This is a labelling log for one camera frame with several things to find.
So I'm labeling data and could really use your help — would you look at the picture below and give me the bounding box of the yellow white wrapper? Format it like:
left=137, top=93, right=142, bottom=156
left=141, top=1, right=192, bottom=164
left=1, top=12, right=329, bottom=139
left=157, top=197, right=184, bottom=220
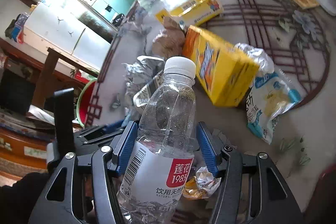
left=182, top=166, right=221, bottom=200

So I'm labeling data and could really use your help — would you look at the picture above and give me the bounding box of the clear plastic water bottle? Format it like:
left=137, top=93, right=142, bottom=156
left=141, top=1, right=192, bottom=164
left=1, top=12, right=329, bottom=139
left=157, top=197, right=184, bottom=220
left=117, top=56, right=196, bottom=223

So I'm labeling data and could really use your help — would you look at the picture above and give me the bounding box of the silver foil wrapper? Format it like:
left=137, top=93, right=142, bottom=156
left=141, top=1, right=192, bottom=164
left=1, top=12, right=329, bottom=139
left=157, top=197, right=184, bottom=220
left=123, top=55, right=165, bottom=108

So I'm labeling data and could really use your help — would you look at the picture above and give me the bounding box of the blue white snack bag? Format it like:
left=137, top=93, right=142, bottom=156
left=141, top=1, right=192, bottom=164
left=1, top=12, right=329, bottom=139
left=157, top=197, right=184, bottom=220
left=245, top=71, right=302, bottom=145

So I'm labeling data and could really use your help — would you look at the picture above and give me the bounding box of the yellow iced tea carton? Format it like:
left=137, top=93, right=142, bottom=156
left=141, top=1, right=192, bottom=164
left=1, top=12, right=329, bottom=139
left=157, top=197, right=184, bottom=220
left=182, top=26, right=259, bottom=107

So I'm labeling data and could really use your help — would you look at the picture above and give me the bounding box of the brown paper bag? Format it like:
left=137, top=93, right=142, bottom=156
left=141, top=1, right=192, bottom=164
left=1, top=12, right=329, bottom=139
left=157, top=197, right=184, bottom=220
left=152, top=17, right=185, bottom=60

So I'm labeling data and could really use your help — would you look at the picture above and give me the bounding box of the yellow bear cardboard box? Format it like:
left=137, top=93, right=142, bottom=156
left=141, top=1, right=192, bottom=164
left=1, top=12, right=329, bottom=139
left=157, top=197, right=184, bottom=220
left=155, top=0, right=223, bottom=27

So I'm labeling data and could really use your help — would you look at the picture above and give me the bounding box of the green trash bin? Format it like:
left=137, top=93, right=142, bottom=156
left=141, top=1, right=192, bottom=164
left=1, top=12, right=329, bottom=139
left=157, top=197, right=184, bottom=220
left=112, top=14, right=125, bottom=28

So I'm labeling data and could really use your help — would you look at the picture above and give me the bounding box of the white refrigerator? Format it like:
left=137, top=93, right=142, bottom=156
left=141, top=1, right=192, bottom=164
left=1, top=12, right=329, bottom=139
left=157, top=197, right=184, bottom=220
left=23, top=3, right=110, bottom=71

